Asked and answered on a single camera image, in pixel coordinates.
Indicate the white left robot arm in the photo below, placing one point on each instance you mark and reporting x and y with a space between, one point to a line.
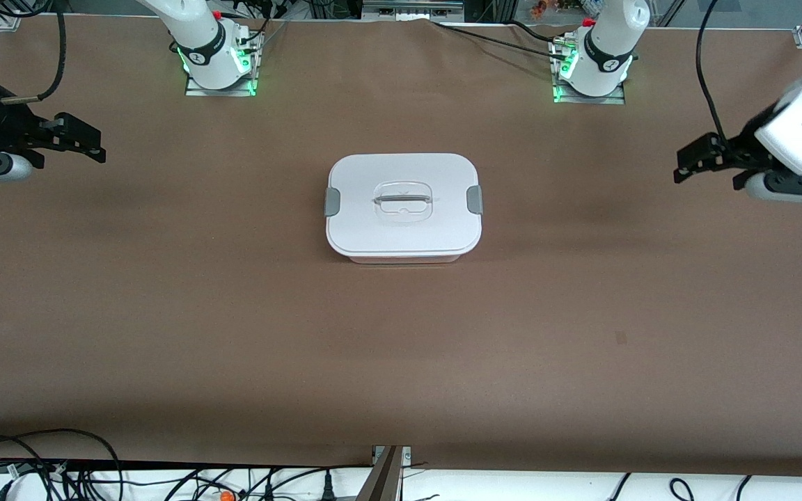
606 42

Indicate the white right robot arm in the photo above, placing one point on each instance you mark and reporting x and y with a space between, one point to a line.
195 35

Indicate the metal frame post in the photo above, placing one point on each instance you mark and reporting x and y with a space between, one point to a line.
383 480

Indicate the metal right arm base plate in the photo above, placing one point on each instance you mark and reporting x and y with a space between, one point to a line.
220 92

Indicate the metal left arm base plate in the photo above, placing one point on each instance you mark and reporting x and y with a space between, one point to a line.
589 99

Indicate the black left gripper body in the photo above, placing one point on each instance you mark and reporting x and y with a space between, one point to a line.
738 147

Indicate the small orange object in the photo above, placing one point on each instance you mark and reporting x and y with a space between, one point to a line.
224 496

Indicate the black power plug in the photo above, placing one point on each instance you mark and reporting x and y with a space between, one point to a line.
328 487

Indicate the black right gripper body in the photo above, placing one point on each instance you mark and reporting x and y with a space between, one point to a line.
5 124

